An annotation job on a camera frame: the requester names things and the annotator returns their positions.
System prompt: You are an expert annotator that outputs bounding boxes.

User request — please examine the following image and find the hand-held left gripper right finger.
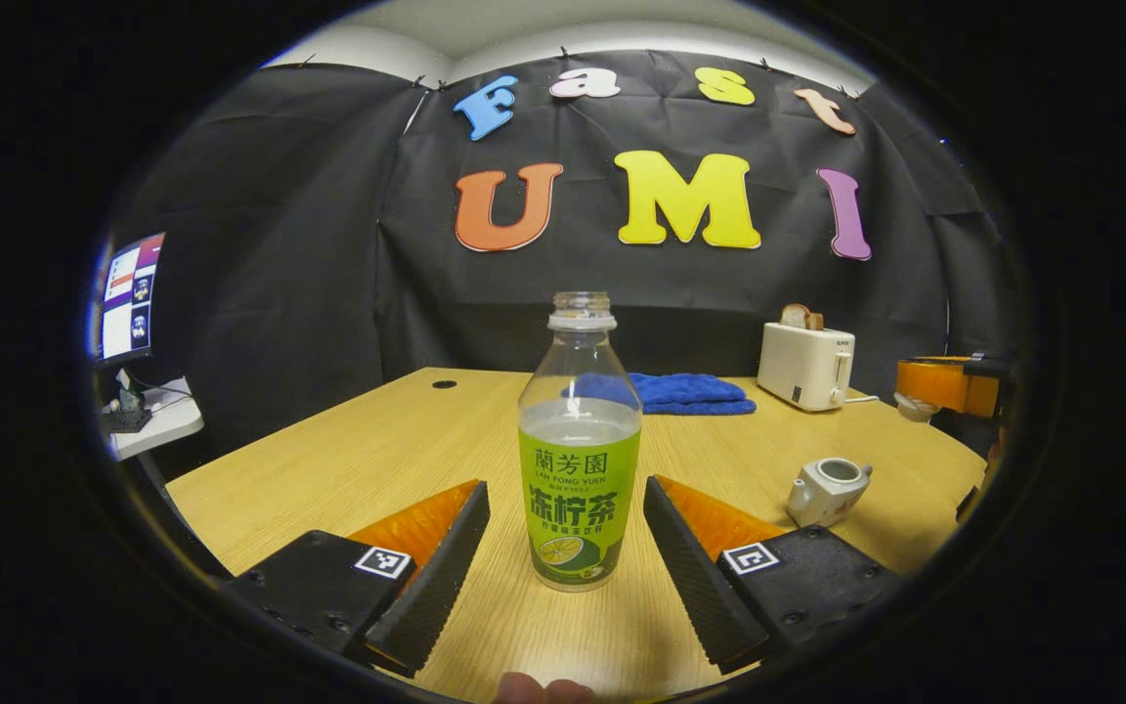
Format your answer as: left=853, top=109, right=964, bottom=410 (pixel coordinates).
left=643, top=475, right=906, bottom=676

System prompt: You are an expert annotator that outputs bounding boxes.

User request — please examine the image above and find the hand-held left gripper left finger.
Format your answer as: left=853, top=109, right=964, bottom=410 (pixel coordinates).
left=228, top=479, right=492, bottom=679

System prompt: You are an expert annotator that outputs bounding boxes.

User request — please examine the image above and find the green label water bottle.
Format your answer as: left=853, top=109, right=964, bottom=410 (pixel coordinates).
left=517, top=291, right=644, bottom=594

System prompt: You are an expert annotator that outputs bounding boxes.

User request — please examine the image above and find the white ceramic teacup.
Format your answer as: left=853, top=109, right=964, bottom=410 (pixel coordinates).
left=785, top=458, right=874, bottom=529

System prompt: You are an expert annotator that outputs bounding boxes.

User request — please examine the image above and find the white toaster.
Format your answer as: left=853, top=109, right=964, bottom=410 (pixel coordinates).
left=757, top=323, right=857, bottom=413

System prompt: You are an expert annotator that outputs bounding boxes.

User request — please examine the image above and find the blue towel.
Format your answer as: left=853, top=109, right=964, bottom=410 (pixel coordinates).
left=563, top=372, right=758, bottom=417

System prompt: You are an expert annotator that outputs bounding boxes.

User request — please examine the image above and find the white side desk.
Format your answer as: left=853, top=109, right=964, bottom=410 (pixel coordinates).
left=108, top=376, right=205, bottom=462

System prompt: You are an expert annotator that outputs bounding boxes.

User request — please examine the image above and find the computer monitor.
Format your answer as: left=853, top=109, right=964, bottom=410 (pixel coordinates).
left=94, top=232, right=167, bottom=365

